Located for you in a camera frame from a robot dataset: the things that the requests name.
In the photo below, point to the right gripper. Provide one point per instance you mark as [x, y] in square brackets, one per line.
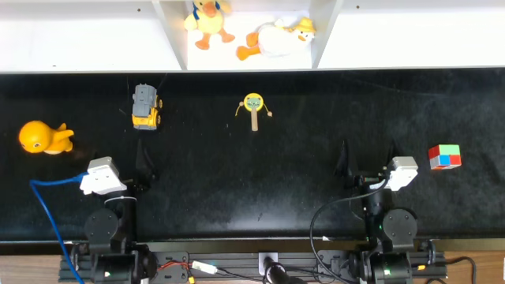
[357, 181]

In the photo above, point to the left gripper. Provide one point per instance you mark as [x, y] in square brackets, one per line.
[139, 188]

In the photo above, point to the grey and yellow toy truck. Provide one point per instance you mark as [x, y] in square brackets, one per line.
[145, 106]

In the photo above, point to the many-coloured puzzle cube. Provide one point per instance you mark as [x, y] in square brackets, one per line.
[445, 156]

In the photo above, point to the yellow rubber duck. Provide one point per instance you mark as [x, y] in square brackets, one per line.
[39, 138]

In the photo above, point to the yellow rattle drum toy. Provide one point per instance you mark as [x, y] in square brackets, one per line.
[253, 102]

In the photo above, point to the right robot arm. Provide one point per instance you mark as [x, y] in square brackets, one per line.
[398, 226]

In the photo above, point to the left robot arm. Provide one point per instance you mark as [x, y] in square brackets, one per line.
[102, 226]

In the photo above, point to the white shelf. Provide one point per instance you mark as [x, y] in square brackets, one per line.
[98, 43]

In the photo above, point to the white plush duck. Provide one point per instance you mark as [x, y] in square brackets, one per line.
[278, 39]

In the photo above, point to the yellow plush duck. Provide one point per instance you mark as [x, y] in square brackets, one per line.
[209, 21]

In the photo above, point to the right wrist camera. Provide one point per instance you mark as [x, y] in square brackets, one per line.
[401, 173]

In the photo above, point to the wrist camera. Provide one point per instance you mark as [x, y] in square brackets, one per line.
[401, 173]
[102, 175]

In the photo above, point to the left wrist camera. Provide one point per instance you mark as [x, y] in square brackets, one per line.
[102, 175]

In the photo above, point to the mounting rail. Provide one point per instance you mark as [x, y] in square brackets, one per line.
[244, 268]

